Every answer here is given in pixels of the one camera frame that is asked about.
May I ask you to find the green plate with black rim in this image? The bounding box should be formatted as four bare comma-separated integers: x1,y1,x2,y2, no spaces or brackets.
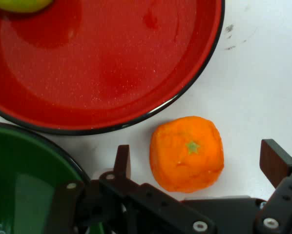
0,121,105,234

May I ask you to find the red plate with black rim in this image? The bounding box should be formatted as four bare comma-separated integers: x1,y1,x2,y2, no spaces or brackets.
0,0,226,136

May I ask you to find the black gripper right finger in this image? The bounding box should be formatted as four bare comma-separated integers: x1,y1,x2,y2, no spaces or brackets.
255,138,292,234

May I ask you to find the yellow-green toy apple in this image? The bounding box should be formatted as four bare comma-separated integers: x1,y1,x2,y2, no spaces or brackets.
0,0,54,14

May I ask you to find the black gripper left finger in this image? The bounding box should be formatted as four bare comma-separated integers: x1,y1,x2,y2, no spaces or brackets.
48,144,216,234

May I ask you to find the orange toy mandarin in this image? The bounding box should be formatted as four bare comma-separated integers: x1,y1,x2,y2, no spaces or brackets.
149,116,225,194

